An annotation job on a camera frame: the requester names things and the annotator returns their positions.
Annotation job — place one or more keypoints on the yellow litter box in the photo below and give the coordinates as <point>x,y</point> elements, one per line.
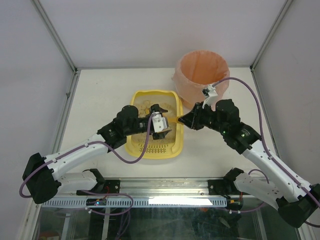
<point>172,145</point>

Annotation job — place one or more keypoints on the aluminium mounting rail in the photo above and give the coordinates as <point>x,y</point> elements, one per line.
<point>147,187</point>

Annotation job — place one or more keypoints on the white slotted cable duct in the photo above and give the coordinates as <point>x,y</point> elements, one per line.
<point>136,202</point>

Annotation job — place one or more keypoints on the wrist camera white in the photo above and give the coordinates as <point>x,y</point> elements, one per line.
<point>160,122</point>
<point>210,95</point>

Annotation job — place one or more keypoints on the yellow litter scoop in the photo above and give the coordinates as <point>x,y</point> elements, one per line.
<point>173,120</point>

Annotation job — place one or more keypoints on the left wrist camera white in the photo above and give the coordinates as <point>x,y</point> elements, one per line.
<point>160,122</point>

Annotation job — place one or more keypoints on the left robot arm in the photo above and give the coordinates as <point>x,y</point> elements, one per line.
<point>43,174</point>

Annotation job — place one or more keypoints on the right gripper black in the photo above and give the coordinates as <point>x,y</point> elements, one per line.
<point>196,117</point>

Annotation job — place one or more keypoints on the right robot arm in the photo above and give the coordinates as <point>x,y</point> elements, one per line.
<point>294,198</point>

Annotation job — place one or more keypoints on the orange lined trash bin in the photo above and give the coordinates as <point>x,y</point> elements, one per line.
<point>194,71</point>

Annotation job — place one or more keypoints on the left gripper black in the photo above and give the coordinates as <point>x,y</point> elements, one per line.
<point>155,110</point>

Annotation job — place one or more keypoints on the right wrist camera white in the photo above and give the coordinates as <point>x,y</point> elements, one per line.
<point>210,95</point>

